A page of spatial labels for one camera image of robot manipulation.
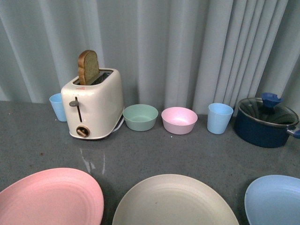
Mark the glass lid with blue knob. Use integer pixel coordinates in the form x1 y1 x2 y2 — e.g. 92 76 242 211
238 92 299 126

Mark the dark blue saucepan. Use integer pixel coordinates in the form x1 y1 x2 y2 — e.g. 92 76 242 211
234 109 300 148

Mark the beige plate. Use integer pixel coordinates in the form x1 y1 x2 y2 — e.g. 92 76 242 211
112 174 239 225

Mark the white toaster power cable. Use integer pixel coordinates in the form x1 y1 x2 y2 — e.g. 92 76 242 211
112 114 125 133

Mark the brown bread slice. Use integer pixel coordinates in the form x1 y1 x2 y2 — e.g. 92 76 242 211
78 50 99 85

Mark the cream two-slot toaster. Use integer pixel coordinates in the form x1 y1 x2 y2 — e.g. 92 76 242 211
61 68 124 140

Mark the blue plate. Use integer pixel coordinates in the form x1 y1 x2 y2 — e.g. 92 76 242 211
244 175 300 225

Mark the light blue cup behind toaster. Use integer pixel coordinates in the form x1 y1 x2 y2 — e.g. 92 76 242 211
49 93 67 122

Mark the pink plastic bowl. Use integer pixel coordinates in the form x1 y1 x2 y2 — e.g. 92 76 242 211
161 107 198 135

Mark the green plastic bowl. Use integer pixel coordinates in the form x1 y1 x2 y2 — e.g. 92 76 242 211
123 104 158 132

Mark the light blue plastic cup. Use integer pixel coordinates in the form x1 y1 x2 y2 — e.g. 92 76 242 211
207 103 233 135

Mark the pink plate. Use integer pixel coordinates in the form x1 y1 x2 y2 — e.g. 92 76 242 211
0 168 104 225

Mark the grey pleated curtain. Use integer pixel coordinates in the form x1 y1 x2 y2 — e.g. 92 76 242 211
0 0 300 114

